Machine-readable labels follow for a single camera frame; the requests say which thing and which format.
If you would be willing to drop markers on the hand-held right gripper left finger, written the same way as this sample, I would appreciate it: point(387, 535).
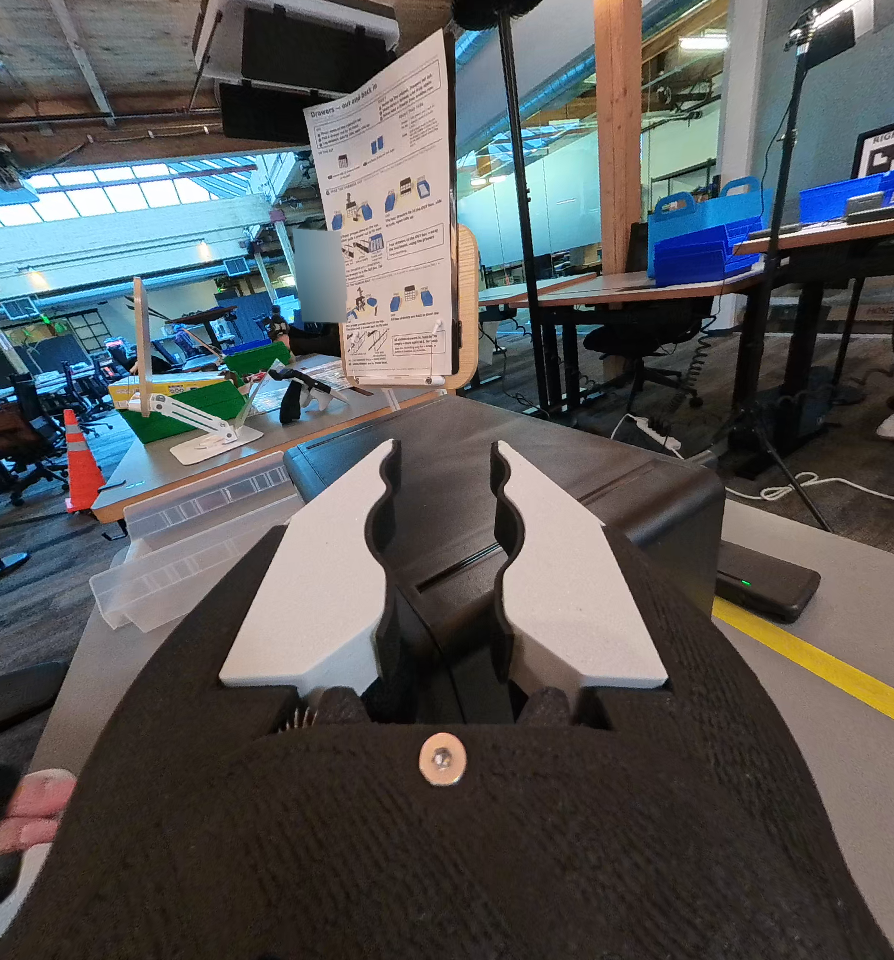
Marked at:
point(312, 570)

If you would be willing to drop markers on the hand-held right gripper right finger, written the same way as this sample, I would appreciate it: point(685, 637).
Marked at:
point(574, 577)

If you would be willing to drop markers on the clear plastic bin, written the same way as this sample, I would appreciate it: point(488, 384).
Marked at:
point(192, 525)

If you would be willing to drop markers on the black drawer cabinet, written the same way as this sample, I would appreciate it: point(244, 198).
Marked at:
point(454, 427)

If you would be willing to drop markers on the person's left hand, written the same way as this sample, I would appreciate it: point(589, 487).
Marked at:
point(34, 806)

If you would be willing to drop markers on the white power strip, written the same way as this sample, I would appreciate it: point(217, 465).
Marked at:
point(646, 431)

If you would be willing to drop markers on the spare hand-held gripper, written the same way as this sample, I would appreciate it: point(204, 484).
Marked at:
point(293, 405)

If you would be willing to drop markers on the grey table wooden edge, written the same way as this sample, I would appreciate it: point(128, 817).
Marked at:
point(154, 465)

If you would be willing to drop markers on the black power bank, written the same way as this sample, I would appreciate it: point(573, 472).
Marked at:
point(766, 581)

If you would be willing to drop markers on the yellow cardboard box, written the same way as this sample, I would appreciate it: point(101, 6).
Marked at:
point(169, 384)

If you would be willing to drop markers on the orange traffic cone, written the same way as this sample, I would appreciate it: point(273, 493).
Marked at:
point(83, 469)

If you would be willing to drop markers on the black office chair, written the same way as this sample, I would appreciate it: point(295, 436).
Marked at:
point(642, 330)
point(12, 442)

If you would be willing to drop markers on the yellow tape strip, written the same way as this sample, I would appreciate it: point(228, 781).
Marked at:
point(829, 660)

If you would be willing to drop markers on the black sandbag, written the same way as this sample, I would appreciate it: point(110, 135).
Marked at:
point(796, 412)

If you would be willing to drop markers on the wooden top desk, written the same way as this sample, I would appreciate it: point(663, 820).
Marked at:
point(619, 285)
point(822, 236)

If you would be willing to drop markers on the wooden sheet holder board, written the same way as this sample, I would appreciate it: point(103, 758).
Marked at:
point(468, 300)

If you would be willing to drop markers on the stack of blue bins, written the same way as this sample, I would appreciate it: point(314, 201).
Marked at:
point(694, 247)

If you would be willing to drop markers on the printed instruction sheet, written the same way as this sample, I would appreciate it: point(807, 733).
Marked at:
point(387, 225)

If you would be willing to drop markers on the black stand pole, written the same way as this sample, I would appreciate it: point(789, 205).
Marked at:
point(523, 187)

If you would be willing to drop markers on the wooden pillar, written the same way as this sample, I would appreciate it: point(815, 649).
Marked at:
point(618, 135)

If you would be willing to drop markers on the blue plastic bin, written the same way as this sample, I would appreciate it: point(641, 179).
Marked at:
point(829, 199)

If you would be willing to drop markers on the grey device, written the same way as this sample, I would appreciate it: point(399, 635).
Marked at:
point(867, 206)

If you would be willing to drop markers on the black white overhead fixture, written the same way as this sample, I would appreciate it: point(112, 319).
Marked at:
point(304, 45)

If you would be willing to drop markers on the black white tag board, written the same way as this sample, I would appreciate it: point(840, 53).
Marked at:
point(889, 150)

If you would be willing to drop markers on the black tripod light stand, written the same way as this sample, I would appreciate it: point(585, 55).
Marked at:
point(829, 34)

